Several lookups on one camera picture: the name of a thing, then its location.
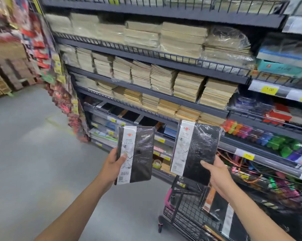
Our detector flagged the hanging colourful packets display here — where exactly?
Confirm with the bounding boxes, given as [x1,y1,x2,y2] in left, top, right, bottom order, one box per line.
[13,0,91,143]

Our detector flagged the person's right hand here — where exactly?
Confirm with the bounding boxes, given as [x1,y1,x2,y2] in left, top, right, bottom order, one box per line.
[200,155,238,203]

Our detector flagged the person's left forearm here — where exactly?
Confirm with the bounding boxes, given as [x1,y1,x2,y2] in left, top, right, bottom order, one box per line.
[34,178,109,241]

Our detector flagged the row of black shelved notebooks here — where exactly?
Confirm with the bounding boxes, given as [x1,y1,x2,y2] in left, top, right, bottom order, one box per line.
[85,96,166,131]

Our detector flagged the black notebook orange band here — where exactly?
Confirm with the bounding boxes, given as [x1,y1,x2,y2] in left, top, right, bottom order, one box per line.
[202,223,227,241]
[200,184,232,224]

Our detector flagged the grey metal store shelving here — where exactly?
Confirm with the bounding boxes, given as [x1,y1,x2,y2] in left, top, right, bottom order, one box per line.
[38,0,302,224]

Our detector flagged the stack of blue exercise books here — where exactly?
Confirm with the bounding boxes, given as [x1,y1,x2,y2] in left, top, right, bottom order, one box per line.
[163,124,178,138]

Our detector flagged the black notebook white band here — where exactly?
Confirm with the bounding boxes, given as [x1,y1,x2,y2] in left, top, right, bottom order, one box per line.
[170,119,223,186]
[216,198,249,241]
[114,125,155,185]

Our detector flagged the bundle of orange jump ropes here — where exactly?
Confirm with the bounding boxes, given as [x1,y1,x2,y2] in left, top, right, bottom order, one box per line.
[216,150,264,185]

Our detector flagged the stacks of beige exercise books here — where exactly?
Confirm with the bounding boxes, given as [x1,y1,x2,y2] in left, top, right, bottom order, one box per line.
[44,12,256,126]

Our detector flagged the row of yellow price labels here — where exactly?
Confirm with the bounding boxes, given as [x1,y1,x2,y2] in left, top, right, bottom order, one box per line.
[90,82,302,183]

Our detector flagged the person's left hand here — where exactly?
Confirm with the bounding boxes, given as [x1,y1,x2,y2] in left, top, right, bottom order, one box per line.
[97,147,128,192]

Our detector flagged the person's right forearm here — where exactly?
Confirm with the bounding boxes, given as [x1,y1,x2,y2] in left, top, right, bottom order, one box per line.
[221,188,297,241]

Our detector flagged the assorted stationery goods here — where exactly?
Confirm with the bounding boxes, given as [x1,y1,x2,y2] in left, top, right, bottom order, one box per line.
[224,30,302,198]

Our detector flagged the stack of green white workbooks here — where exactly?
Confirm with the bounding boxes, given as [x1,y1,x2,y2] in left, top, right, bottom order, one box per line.
[89,115,119,143]

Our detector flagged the background colourful goods display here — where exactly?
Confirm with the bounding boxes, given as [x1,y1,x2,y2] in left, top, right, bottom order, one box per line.
[0,0,23,43]

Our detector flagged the black wire shopping cart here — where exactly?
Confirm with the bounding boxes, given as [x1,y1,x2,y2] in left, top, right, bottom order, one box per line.
[158,173,249,241]

